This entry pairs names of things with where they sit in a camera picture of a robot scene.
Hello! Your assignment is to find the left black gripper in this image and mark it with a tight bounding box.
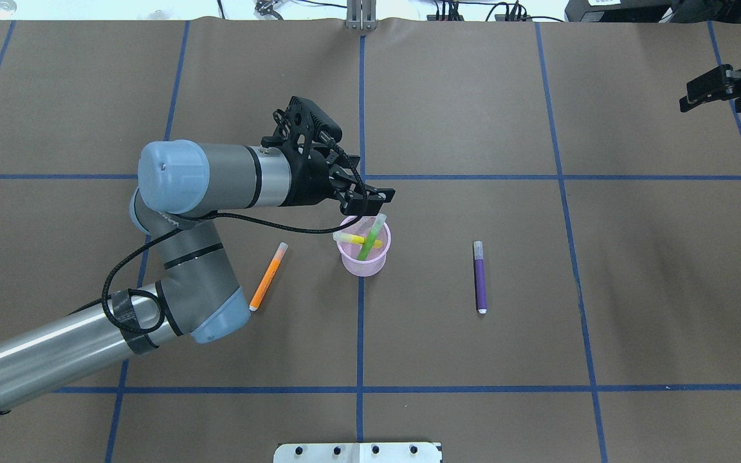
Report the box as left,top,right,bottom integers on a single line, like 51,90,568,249
284,149,396,217

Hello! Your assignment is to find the green highlighter pen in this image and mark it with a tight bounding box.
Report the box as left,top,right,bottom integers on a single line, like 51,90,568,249
356,213,387,261

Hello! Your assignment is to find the yellow highlighter pen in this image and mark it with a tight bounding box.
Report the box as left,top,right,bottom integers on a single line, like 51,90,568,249
332,231,385,249

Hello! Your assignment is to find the purple highlighter pen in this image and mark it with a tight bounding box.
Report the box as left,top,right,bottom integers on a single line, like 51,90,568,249
473,241,488,314

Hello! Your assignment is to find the orange highlighter pen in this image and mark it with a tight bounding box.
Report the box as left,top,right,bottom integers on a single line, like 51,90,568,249
249,241,288,313

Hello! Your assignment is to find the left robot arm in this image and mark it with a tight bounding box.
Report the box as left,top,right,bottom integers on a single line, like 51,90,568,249
0,135,395,416

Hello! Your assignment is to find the pink mesh pen holder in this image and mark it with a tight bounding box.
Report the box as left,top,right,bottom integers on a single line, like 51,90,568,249
333,214,391,277

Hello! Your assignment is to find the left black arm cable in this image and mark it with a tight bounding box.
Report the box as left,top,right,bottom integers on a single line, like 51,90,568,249
101,122,371,335

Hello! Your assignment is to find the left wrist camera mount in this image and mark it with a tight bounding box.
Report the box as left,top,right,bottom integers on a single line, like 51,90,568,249
260,96,342,156

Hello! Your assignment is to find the aluminium frame post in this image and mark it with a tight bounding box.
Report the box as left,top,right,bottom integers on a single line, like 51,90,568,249
345,0,378,32

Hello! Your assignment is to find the metal base plate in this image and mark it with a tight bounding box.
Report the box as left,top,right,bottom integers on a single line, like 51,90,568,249
273,442,444,462

